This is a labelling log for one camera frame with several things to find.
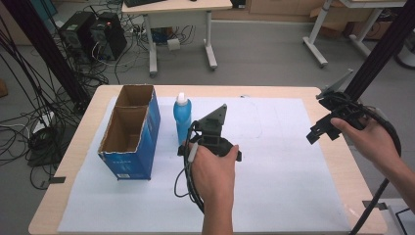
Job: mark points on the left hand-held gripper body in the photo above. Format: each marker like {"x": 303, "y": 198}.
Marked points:
{"x": 213, "y": 132}

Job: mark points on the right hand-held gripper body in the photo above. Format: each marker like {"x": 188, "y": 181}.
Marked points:
{"x": 337, "y": 109}

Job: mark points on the person's left hand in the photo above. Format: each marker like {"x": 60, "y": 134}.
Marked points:
{"x": 213, "y": 176}

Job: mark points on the person's right hand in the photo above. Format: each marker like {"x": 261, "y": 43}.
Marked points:
{"x": 370, "y": 142}

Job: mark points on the blue bottle with white cap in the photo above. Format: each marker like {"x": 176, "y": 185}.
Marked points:
{"x": 182, "y": 119}

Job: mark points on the white table sheet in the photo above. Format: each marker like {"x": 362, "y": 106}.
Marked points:
{"x": 277, "y": 163}

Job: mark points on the black metal stand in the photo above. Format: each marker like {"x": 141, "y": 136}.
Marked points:
{"x": 49, "y": 55}
{"x": 381, "y": 49}

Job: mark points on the blue cardboard box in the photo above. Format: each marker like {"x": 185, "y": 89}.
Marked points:
{"x": 130, "y": 137}

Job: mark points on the brown cardboard box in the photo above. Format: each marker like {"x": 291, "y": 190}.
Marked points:
{"x": 372, "y": 30}

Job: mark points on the white-framed desk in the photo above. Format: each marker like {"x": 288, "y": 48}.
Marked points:
{"x": 345, "y": 19}

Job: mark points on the white power adapter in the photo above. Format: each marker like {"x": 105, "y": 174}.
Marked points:
{"x": 173, "y": 44}

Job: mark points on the wooden desk with white legs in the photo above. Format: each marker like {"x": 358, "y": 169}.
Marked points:
{"x": 177, "y": 8}

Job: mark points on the black computer tower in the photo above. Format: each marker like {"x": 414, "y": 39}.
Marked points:
{"x": 74, "y": 34}
{"x": 108, "y": 40}

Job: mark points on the black keyboard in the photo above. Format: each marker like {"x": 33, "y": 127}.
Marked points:
{"x": 143, "y": 2}

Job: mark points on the white power strip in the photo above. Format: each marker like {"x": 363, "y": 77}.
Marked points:
{"x": 44, "y": 121}

